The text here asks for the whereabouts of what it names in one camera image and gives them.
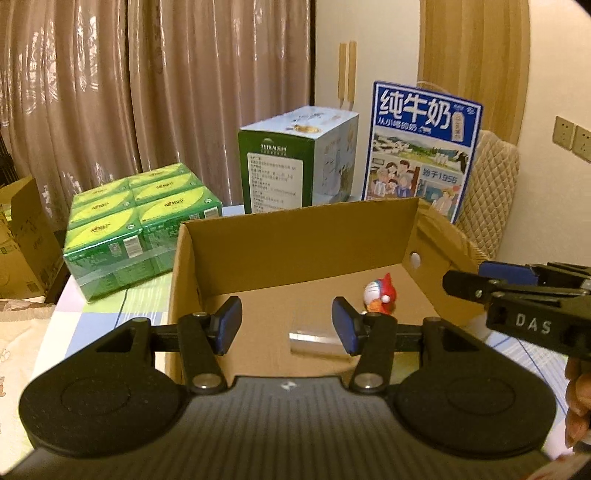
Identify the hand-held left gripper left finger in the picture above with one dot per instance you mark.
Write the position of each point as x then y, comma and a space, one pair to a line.
229, 323

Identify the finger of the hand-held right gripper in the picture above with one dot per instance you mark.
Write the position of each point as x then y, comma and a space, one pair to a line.
461, 284
508, 272

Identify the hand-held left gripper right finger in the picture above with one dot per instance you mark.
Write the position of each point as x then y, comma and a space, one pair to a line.
344, 325

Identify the person's right hand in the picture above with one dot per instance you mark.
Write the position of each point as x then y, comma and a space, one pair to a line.
579, 397

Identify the silver metal block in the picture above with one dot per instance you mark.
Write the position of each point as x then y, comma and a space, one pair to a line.
314, 340

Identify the small red-hatted toy figure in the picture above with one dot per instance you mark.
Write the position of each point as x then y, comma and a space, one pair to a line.
379, 295

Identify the beige quilted chair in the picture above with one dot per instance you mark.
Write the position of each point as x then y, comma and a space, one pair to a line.
491, 184

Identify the checked pastel tablecloth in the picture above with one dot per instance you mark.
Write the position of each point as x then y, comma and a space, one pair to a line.
120, 309

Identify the green shrink-wrapped drink carton pack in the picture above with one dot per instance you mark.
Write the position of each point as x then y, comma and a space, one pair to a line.
138, 221

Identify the blue illustrated milk carton box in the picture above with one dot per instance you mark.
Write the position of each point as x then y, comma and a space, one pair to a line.
415, 152

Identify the green and white carton box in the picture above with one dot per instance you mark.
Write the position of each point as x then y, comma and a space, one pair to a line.
277, 170

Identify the printed beige cloth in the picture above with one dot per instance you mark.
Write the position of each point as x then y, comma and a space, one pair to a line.
18, 369

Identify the brown printed cardboard box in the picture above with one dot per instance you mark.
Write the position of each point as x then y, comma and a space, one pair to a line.
23, 249

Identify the beige patterned curtain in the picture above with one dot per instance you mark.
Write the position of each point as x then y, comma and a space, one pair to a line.
161, 83

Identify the dark object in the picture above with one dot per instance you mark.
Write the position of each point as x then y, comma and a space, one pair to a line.
5, 159

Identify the beige wall socket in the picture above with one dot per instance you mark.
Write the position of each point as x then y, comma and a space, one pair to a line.
563, 132
582, 144

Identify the wooden wall strip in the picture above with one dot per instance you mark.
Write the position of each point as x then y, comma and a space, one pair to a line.
352, 69
342, 71

